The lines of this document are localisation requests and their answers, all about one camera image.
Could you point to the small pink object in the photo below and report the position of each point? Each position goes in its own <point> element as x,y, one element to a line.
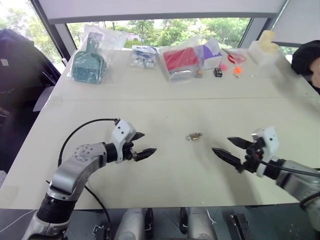
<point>223,66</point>

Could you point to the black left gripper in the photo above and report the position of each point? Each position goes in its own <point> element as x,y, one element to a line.
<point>129,151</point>

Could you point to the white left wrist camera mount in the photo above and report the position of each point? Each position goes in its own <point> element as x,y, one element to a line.
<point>121,132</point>

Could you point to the bagged red rings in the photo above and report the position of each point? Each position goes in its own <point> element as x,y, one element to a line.
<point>236,55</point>

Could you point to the black metal bracket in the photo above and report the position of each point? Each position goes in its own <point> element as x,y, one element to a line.
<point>101,231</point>
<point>240,226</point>

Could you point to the purple white carton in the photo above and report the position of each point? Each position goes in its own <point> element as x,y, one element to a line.
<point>212,56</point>

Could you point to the white foam box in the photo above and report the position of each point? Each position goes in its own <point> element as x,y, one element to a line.
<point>262,56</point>

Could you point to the grey rounded robot leg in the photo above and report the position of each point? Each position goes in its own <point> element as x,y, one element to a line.
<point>198,223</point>
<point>130,223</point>

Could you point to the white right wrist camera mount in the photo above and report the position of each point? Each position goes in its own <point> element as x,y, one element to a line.
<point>270,142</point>

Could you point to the bagged red grey pack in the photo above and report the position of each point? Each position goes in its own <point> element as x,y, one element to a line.
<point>180,60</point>

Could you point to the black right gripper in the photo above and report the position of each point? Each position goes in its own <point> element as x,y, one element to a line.
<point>253,156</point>

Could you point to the small brown object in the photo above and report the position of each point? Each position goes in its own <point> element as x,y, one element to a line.
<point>199,73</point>

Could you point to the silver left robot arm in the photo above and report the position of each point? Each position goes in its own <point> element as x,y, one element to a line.
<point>75,170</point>

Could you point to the small metal clasp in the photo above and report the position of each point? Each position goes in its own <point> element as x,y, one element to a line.
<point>192,136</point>

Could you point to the pale yellow foam piece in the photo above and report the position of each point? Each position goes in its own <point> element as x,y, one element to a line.
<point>268,41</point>

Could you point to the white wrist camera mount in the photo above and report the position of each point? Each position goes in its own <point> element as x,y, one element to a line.
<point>121,132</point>
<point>270,142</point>

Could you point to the small black box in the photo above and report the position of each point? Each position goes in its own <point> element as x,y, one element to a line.
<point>218,72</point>

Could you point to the small orange object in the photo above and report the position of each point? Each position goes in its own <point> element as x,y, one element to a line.
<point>238,70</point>

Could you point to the grey flat panel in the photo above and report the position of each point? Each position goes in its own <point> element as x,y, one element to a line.
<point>43,98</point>

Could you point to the person's black-haired head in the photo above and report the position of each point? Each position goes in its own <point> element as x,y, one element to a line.
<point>305,58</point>

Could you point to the bagged blue white items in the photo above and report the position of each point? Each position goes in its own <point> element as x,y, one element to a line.
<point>143,56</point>

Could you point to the green plastic scoop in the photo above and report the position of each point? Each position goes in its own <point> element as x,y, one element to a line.
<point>88,65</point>

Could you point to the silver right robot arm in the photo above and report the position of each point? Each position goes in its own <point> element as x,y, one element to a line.
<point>297,180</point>

